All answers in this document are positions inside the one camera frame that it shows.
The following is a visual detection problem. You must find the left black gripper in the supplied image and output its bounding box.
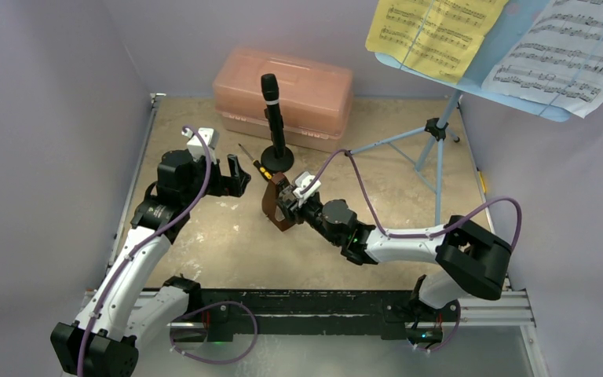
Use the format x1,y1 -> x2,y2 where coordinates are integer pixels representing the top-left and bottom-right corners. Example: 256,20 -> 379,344
181,151 -> 249,206

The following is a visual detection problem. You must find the brown wooden metronome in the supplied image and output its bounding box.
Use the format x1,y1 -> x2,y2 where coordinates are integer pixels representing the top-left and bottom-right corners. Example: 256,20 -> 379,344
261,172 -> 294,232

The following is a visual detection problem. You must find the black round microphone stand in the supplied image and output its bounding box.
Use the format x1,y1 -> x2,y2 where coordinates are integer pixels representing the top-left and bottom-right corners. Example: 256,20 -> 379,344
260,145 -> 294,174

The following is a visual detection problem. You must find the black microphone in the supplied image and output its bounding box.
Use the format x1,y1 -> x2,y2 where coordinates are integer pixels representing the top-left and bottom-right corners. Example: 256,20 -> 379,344
261,73 -> 285,159

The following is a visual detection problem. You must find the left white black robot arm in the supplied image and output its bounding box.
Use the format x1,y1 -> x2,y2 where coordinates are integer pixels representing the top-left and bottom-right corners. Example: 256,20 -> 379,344
50,150 -> 251,376

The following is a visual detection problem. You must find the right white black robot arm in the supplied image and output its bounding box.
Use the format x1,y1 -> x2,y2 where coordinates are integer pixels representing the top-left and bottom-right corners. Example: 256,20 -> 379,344
276,193 -> 513,320

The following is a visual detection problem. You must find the black yellow screwdriver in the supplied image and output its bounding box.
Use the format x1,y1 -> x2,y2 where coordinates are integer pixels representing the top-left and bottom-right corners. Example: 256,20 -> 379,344
239,144 -> 272,181

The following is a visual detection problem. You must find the pink plastic storage box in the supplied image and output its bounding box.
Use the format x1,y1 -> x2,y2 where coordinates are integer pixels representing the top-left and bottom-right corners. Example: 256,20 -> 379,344
213,48 -> 353,152

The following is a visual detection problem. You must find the yellow sheet music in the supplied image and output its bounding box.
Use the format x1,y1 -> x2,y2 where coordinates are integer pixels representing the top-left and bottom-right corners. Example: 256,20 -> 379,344
365,0 -> 507,84

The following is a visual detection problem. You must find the light blue music stand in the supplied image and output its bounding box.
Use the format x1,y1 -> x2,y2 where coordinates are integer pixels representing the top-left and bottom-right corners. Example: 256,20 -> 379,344
351,1 -> 571,223

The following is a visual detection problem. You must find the white sheet music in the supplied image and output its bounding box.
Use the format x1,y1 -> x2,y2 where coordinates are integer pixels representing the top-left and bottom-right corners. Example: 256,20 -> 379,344
482,1 -> 603,119

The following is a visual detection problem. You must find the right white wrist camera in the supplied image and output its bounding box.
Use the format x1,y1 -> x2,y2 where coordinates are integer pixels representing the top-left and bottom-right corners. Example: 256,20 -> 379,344
293,171 -> 321,207

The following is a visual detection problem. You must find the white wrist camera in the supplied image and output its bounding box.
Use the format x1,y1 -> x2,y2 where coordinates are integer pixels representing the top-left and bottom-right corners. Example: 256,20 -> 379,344
293,171 -> 321,207
181,126 -> 220,163

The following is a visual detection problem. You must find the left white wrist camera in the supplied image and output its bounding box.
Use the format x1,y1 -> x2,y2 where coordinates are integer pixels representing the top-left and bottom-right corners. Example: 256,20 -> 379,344
181,126 -> 220,163

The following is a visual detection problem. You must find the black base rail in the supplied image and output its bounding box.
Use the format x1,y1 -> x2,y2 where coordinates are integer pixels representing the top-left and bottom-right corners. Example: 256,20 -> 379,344
173,288 -> 460,342

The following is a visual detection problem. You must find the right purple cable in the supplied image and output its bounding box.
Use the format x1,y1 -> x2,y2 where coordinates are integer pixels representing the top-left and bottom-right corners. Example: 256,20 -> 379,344
306,149 -> 523,251

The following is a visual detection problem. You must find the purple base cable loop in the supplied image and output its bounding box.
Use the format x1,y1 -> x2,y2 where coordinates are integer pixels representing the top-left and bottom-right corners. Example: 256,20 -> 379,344
169,300 -> 259,365

